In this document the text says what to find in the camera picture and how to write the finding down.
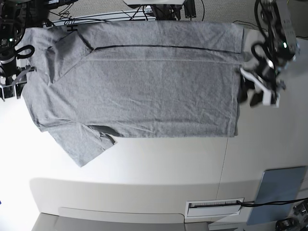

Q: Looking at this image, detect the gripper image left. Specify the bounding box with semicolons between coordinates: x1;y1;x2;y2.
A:
0;60;36;101

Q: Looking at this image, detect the black device bottom right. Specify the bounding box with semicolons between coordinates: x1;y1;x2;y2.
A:
275;218;298;231

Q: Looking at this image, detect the white base mount top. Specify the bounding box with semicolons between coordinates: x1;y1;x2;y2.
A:
123;0;185;5

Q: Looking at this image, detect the black cable on table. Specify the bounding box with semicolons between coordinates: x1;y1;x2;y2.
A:
236;198;308;207

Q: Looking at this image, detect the black floor cable right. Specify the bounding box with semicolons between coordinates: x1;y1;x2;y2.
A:
232;20;308;39

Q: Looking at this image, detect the grey T-shirt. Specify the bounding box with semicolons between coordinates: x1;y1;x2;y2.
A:
22;21;244;166

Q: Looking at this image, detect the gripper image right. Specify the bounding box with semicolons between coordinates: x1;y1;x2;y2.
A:
240;59;286;108

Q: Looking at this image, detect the blue-grey tablet board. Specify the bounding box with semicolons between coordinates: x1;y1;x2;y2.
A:
246;166;307;226

